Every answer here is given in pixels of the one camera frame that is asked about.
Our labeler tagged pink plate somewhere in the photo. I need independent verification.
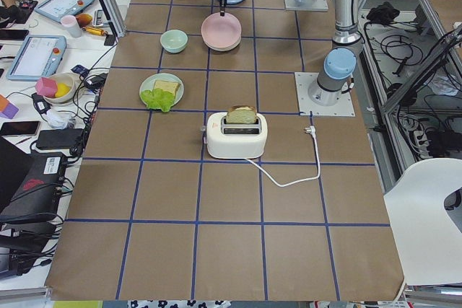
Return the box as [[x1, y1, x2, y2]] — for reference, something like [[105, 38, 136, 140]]
[[201, 13, 242, 45]]

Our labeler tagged beige bowl with toys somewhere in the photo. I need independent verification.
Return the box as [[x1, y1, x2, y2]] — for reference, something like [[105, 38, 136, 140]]
[[35, 72, 79, 105]]

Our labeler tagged white chair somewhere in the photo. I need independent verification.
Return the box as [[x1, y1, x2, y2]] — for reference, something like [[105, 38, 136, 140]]
[[384, 158, 461, 286]]

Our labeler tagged white toaster power cable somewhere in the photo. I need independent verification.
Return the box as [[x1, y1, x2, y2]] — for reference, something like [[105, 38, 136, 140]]
[[243, 125, 322, 188]]

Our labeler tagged green bowl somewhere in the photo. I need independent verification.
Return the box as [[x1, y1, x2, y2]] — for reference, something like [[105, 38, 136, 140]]
[[160, 30, 188, 53]]

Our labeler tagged black smartphone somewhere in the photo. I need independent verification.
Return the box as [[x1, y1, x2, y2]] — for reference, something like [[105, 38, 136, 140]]
[[1, 120, 41, 137]]

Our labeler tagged white toaster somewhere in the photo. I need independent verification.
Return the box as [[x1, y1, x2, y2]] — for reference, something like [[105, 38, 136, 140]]
[[205, 112, 268, 159]]

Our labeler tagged teach pendant near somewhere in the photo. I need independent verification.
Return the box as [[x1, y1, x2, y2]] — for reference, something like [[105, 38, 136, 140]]
[[6, 35, 67, 82]]

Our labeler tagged bread slice on plate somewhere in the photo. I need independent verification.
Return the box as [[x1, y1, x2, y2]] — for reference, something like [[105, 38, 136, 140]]
[[153, 80, 180, 97]]

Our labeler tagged pink cup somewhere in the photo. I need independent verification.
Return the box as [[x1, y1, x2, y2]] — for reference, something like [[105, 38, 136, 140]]
[[60, 15, 82, 38]]

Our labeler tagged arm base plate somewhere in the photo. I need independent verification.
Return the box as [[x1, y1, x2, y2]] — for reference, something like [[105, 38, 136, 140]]
[[284, 0, 328, 12], [295, 72, 355, 117]]

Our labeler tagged bread slice in toaster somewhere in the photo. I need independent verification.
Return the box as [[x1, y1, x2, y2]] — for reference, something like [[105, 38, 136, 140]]
[[225, 105, 257, 124]]

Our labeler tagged teach pendant far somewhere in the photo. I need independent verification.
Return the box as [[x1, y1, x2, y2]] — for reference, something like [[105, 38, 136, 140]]
[[34, 0, 95, 22]]

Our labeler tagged green plate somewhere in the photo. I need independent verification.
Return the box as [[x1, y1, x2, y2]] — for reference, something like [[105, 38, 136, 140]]
[[139, 73, 184, 113]]

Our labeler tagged green lettuce leaf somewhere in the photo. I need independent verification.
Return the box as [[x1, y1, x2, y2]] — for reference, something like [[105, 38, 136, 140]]
[[140, 88, 175, 113]]

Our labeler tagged teach pendant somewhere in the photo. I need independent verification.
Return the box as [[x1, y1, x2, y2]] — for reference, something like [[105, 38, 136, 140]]
[[34, 0, 95, 22], [6, 35, 67, 82]]

